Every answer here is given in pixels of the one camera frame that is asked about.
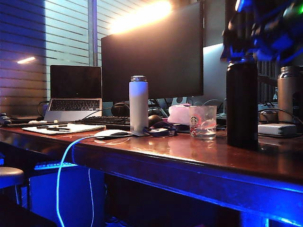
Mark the white power adapter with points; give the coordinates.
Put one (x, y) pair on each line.
(277, 129)

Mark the black computer mouse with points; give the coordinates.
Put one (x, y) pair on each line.
(154, 119)

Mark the white notepad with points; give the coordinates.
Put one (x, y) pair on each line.
(80, 128)

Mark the silver laptop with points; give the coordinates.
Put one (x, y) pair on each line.
(75, 81)

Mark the silver monitor stand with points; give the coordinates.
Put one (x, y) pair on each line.
(175, 101)

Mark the black knob device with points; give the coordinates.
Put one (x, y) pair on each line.
(3, 119)

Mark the round stool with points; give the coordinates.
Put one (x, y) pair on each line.
(10, 176)

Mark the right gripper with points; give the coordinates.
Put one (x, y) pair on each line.
(272, 40)

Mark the black keyboard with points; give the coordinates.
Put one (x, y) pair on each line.
(106, 120)

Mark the pink plush cloth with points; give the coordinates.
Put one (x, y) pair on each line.
(178, 114)

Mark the black thermos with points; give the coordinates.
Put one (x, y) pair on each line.
(242, 104)

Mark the silver screen back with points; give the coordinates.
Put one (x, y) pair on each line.
(214, 75)

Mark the under-desk cabinet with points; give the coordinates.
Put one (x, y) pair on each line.
(70, 196)

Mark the large black monitor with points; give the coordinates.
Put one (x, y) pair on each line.
(152, 63)

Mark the glass cup with logo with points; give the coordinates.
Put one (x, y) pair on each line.
(202, 128)

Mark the black pen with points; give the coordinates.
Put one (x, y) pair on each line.
(47, 126)
(58, 129)

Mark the black headphones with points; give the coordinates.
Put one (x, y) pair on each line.
(120, 110)

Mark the white thermos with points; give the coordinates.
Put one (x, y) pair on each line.
(138, 106)

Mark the white computer mouse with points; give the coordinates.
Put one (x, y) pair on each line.
(108, 133)

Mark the steel tan thermos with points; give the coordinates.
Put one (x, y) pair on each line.
(286, 94)

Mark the keyboard under desk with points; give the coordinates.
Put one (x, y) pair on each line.
(54, 165)

